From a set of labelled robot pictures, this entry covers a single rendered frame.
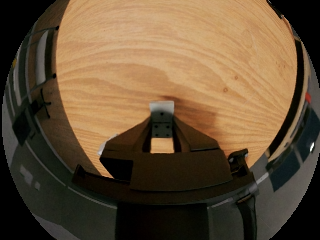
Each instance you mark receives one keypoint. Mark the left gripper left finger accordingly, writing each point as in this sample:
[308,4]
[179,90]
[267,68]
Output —
[133,138]

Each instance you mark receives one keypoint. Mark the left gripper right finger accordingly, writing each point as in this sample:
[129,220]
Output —
[191,139]

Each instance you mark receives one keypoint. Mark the white domino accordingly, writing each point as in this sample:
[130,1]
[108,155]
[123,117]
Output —
[161,113]

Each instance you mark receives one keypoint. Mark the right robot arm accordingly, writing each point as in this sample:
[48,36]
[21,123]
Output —
[275,9]

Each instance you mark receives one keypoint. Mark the grey rack of bins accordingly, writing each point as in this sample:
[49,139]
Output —
[102,145]

